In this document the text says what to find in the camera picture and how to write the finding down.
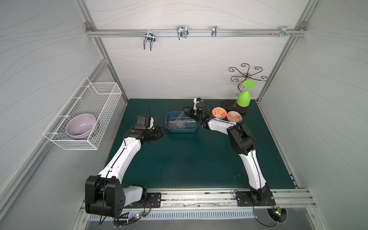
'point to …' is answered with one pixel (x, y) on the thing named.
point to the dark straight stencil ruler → (177, 119)
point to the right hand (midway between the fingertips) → (183, 107)
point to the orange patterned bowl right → (234, 117)
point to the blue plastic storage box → (172, 115)
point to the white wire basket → (98, 99)
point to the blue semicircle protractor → (179, 124)
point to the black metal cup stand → (231, 105)
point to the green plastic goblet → (244, 98)
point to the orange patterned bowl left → (219, 112)
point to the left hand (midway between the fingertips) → (162, 133)
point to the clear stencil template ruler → (189, 124)
